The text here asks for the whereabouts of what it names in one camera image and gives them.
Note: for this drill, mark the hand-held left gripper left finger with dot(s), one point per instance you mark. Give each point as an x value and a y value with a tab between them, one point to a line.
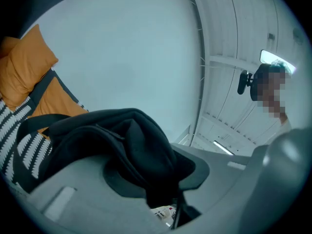
97	203

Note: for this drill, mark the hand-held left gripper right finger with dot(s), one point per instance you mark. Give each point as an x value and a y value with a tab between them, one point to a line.
219	177

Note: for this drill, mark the black cloth garment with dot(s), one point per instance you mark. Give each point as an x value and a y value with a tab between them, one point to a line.
109	135

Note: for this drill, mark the long ceiling light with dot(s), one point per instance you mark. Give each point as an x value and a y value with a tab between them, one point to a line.
267	56
223	147

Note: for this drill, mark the person's head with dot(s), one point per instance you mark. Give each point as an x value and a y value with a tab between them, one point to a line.
273	94

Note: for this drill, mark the orange cushion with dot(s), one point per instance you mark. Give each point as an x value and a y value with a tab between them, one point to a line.
26	67
58	101

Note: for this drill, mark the blue hair cap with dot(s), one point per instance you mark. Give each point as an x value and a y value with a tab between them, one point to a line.
280	64

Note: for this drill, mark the small ceiling box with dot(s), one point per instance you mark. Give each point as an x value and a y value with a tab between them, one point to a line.
271	36

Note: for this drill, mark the round ceiling fixture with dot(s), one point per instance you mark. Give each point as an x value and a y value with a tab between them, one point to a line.
298	34

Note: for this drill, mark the black head camera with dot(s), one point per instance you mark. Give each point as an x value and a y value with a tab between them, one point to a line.
242	84

